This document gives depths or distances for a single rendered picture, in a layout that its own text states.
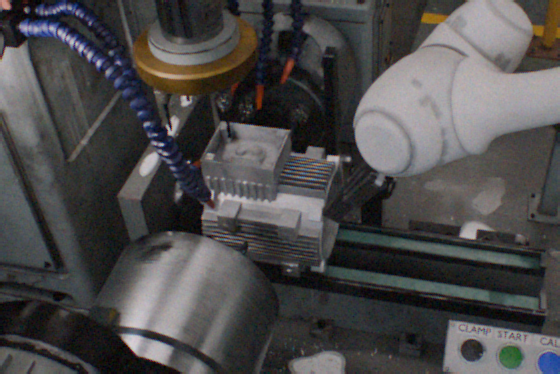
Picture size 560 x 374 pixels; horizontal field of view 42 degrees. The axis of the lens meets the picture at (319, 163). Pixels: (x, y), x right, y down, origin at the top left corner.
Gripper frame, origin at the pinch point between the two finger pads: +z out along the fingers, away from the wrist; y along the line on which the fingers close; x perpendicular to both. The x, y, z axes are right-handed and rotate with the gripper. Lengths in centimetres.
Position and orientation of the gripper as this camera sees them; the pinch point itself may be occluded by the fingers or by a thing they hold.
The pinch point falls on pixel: (341, 204)
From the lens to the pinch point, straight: 113.6
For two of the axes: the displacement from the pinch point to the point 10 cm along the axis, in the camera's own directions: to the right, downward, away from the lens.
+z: -4.6, 5.8, 6.7
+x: 8.6, 4.8, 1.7
